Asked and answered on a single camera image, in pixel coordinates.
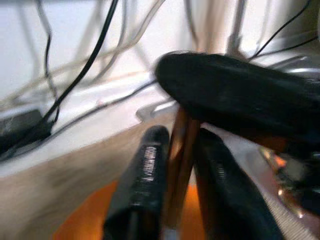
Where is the chrome sink faucet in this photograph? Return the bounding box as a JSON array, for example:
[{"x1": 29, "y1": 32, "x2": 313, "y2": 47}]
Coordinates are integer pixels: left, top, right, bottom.
[{"x1": 226, "y1": 0, "x2": 251, "y2": 55}]

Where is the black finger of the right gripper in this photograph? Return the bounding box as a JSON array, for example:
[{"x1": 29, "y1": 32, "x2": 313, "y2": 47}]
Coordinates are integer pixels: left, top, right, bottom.
[{"x1": 154, "y1": 51, "x2": 320, "y2": 151}]

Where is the beige woven placemat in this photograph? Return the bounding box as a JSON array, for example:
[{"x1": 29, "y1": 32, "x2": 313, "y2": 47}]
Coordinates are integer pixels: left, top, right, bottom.
[{"x1": 0, "y1": 109, "x2": 320, "y2": 240}]

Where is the black power cable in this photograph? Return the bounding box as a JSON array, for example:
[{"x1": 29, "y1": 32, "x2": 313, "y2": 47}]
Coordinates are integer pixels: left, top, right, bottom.
[
  {"x1": 47, "y1": 79, "x2": 161, "y2": 137},
  {"x1": 42, "y1": 0, "x2": 120, "y2": 126},
  {"x1": 34, "y1": 0, "x2": 61, "y2": 121}
]

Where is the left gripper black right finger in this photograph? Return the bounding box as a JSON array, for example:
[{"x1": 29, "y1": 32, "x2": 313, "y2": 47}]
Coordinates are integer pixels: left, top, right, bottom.
[{"x1": 194, "y1": 127, "x2": 283, "y2": 240}]

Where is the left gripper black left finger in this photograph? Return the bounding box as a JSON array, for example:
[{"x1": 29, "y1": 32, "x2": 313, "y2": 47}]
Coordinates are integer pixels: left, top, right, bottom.
[{"x1": 103, "y1": 124, "x2": 171, "y2": 240}]

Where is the black power adapter brick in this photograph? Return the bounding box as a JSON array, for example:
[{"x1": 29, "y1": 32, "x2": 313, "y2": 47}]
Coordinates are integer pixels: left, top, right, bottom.
[{"x1": 0, "y1": 108, "x2": 51, "y2": 153}]

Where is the orange plastic plate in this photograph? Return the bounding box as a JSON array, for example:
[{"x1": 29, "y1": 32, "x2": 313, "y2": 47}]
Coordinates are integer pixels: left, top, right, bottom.
[{"x1": 51, "y1": 179, "x2": 208, "y2": 240}]

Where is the stainless steel sink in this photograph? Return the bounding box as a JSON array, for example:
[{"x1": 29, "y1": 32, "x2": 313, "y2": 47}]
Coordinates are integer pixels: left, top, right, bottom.
[{"x1": 136, "y1": 56, "x2": 320, "y2": 121}]

